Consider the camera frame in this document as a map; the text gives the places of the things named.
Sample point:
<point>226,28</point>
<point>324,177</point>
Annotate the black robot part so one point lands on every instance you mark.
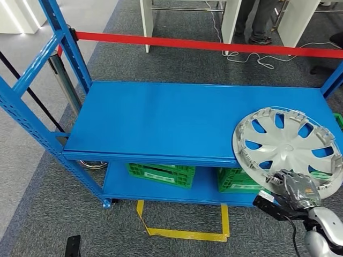
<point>72,246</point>

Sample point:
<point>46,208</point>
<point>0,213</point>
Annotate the green plastic crate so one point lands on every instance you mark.
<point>160,174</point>
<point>236,182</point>
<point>338,122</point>

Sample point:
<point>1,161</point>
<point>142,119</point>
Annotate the yellow tape U outline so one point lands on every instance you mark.
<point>187,234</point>

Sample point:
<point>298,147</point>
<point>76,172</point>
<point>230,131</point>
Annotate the chrome stanchion with grey cap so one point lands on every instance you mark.
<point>66,83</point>

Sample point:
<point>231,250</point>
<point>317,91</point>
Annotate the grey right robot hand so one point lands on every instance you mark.
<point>302,191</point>

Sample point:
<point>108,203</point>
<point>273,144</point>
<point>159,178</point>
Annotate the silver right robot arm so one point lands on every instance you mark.
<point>326,223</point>

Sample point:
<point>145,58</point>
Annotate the white lit plinth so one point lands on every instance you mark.
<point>16,17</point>

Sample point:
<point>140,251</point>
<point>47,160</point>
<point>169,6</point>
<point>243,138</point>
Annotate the white desk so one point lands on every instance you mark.
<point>297,21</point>
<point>146,25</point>

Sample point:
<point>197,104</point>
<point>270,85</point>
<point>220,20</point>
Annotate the person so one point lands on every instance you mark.
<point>261,21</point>

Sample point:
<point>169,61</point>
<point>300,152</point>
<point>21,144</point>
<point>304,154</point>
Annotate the chrome stanchion with black head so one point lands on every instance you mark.
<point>74,34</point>

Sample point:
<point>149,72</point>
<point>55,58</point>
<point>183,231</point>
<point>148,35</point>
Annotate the silver plastic wheel hubcap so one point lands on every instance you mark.
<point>284,149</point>

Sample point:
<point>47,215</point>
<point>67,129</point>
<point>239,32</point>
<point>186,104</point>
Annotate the red barrier belt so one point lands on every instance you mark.
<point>187,44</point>

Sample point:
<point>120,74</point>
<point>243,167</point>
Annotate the blue metal shelf rack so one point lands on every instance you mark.
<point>160,120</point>

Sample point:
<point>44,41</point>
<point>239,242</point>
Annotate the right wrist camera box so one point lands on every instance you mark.
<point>273,209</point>

